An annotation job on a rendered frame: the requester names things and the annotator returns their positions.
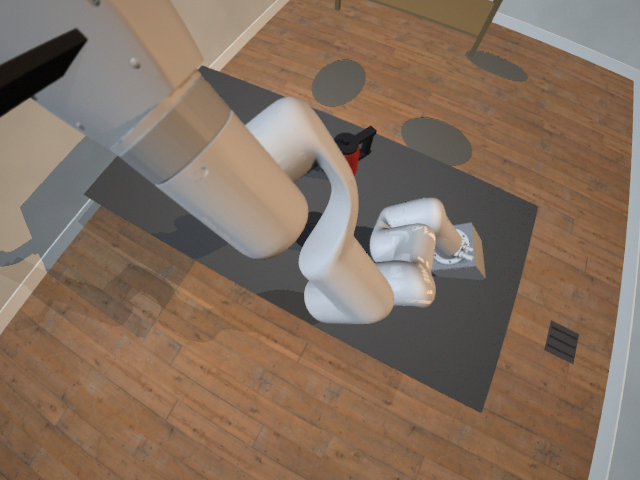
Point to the black round disk with center stud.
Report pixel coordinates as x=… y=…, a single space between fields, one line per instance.
x=313 y=218

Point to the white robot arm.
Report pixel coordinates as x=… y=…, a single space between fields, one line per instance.
x=202 y=156

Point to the red kettle with black lid and handle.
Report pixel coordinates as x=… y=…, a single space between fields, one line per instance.
x=350 y=147

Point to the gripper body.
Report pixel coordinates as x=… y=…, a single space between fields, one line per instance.
x=102 y=94

